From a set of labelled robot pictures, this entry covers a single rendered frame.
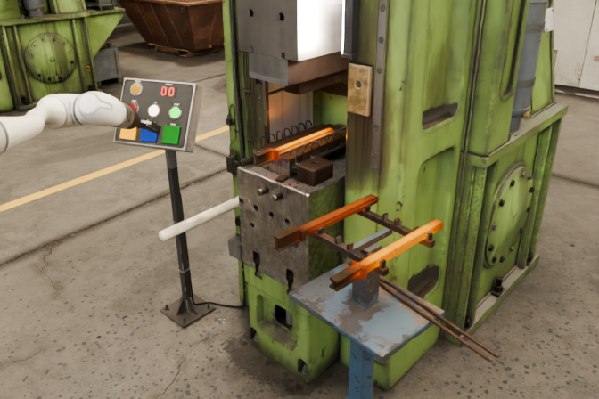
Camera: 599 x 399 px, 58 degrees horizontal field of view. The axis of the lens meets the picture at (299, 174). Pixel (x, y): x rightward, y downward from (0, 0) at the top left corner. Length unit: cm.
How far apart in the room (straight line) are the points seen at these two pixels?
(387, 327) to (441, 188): 79
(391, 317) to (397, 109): 67
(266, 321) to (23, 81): 470
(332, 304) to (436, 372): 94
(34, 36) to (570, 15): 580
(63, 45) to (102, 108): 485
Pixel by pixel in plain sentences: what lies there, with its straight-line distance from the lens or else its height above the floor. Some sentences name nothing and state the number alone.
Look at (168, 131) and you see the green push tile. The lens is 231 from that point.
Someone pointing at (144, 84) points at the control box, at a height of 118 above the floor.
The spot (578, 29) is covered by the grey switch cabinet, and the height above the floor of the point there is 74.
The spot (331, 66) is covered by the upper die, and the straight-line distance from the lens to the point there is 211.
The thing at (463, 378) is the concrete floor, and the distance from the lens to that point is 261.
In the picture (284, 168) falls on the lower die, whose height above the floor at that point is 95.
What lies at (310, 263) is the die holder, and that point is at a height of 62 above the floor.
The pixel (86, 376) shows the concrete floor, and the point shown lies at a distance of 271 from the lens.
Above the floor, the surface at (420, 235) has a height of 96.
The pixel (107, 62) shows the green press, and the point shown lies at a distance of 730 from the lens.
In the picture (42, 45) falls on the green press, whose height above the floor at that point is 66.
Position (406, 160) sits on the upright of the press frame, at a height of 105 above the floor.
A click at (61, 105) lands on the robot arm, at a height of 126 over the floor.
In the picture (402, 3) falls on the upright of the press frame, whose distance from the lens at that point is 179.
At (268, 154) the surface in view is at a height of 101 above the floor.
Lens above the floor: 178
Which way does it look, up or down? 24 degrees down
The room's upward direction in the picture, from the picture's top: 1 degrees counter-clockwise
